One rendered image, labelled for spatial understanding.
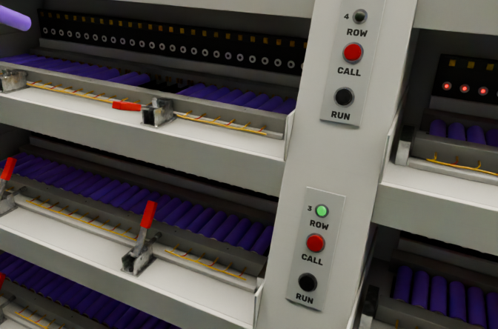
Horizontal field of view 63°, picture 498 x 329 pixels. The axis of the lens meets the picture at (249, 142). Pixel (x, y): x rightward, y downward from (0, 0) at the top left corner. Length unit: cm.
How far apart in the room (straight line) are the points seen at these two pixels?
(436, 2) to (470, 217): 20
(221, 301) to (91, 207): 26
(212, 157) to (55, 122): 24
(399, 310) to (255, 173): 22
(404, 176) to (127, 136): 32
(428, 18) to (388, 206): 18
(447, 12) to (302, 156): 19
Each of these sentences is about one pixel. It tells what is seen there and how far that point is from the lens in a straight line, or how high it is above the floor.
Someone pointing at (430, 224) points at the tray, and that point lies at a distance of 43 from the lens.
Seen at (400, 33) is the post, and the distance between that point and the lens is 41.
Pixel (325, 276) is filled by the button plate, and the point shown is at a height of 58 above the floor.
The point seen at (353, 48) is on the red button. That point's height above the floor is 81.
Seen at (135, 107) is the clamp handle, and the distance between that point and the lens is 48.
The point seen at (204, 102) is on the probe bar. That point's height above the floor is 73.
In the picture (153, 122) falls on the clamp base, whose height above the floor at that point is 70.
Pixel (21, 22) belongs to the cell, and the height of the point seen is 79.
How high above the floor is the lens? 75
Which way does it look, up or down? 7 degrees down
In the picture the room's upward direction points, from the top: 10 degrees clockwise
